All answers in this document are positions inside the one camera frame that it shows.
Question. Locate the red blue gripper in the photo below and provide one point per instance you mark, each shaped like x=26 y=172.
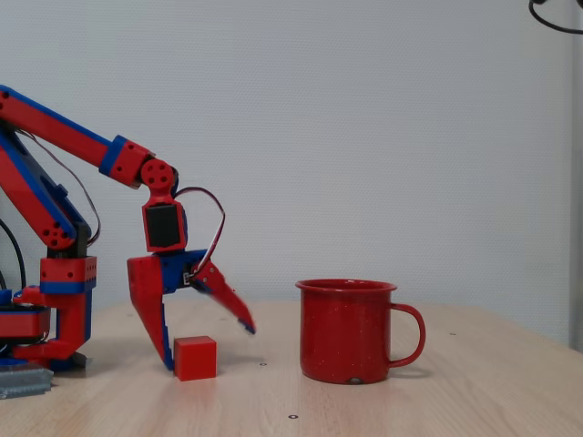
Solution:
x=169 y=272

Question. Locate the red cube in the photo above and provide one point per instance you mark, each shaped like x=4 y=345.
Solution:
x=195 y=358

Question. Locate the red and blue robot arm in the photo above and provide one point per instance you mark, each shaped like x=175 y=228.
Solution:
x=61 y=318

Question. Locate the red enamel mug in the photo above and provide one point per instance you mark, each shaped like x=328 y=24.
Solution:
x=344 y=332

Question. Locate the grey table clamp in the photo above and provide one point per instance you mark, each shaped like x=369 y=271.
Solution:
x=25 y=382

